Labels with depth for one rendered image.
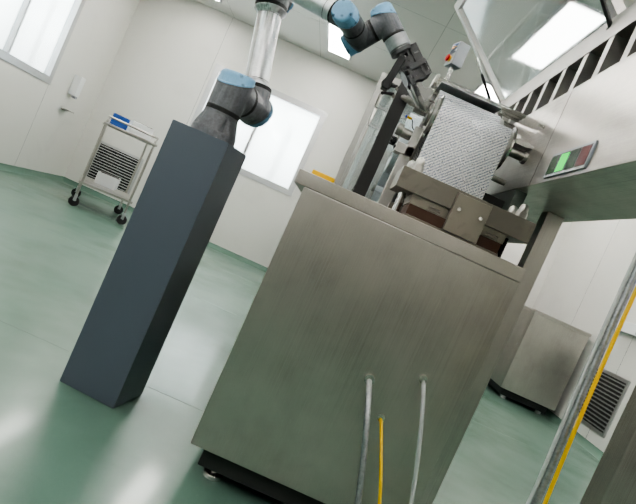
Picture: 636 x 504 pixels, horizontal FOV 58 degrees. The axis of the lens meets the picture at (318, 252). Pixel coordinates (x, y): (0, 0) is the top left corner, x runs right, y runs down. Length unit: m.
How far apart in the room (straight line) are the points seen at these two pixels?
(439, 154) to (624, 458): 1.02
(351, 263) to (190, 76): 6.44
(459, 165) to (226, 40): 6.23
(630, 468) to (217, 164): 1.31
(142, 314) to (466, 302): 0.97
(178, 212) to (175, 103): 5.99
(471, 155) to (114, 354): 1.27
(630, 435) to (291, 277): 0.85
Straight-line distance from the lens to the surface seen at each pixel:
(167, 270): 1.82
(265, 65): 2.06
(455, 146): 1.84
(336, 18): 1.83
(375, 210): 1.53
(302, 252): 1.52
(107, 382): 1.94
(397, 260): 1.53
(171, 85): 7.84
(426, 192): 1.61
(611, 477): 1.22
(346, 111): 7.51
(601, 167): 1.39
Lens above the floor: 0.77
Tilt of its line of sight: 2 degrees down
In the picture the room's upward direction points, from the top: 24 degrees clockwise
